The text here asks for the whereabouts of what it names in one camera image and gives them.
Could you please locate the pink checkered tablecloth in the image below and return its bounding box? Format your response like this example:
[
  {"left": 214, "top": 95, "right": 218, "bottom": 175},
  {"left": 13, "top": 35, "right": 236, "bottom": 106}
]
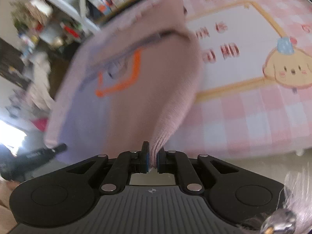
[{"left": 165, "top": 0, "right": 311, "bottom": 158}]

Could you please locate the wooden white bookshelf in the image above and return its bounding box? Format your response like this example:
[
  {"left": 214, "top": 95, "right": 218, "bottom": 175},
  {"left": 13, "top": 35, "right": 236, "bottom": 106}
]
[{"left": 19, "top": 0, "right": 191, "bottom": 33}]

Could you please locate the cream white garment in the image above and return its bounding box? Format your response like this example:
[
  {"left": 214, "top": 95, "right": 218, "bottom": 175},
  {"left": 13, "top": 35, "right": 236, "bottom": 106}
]
[{"left": 25, "top": 52, "right": 54, "bottom": 113}]

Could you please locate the white orange medicine box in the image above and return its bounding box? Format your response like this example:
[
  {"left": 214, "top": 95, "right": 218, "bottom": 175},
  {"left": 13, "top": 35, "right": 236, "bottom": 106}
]
[{"left": 88, "top": 0, "right": 111, "bottom": 15}]

